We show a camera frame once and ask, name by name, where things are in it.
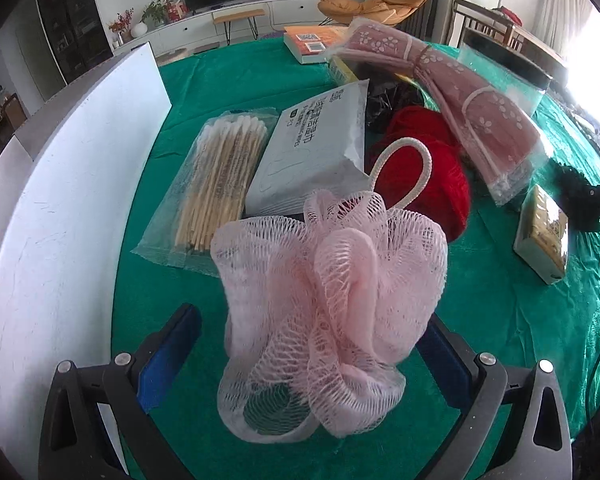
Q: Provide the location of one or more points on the black plastic bag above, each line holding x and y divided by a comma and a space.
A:
390, 105

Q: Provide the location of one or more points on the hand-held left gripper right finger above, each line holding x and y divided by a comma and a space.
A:
445, 360

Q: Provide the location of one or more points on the green tablecloth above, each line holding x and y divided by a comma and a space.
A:
480, 320

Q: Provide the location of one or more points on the red yarn ball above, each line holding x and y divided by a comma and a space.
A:
445, 180

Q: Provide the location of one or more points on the pink mesh bath loofah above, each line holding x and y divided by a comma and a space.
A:
330, 285

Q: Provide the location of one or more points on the black lace cloth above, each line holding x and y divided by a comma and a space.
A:
575, 207

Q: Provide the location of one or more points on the red flowers in vase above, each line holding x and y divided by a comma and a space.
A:
121, 25

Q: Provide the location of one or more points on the wooden stool with black legs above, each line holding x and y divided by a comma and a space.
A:
237, 14

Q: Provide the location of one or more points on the yellow tissue pack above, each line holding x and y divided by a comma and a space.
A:
540, 240

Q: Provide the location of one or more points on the white television cabinet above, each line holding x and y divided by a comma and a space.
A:
190, 25

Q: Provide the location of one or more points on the cotton swab packet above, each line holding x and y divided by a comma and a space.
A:
220, 175

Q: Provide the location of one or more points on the pink floral towel pack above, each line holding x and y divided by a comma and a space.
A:
480, 110

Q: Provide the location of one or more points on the clear jar with black lid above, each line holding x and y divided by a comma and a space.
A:
500, 67

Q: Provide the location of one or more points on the black display cabinet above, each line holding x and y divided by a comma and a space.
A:
72, 15

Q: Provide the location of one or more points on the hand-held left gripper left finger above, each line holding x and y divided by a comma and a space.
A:
167, 360

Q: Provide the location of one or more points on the yellow and black packet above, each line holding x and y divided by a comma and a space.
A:
342, 70

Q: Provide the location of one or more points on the orange book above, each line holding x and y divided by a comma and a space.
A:
305, 40

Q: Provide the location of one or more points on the grey wet wipes pack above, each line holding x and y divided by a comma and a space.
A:
310, 145

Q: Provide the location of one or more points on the round beige cushion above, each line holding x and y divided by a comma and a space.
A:
185, 54

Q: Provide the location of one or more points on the white sheer curtain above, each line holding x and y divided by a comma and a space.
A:
562, 5

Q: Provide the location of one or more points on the red clothing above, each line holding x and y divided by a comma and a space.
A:
509, 15

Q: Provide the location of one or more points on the red gift box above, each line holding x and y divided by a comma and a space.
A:
177, 8

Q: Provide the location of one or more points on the white storage box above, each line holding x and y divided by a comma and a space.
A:
70, 185

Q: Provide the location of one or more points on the orange lounge chair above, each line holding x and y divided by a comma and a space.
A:
375, 2

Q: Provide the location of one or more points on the bushy green potted plant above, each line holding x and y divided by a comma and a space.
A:
156, 12

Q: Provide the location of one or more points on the dark wooden chair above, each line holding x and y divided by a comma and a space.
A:
480, 15

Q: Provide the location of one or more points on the round white vase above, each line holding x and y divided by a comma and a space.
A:
139, 30

